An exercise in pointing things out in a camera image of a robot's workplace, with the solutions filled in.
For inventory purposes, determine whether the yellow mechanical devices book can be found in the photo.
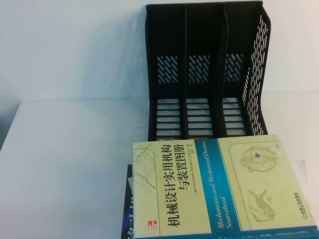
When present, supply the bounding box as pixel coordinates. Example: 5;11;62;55
131;134;319;239

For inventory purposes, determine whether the black plastic book stand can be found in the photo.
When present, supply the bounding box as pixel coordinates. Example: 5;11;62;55
146;0;272;143

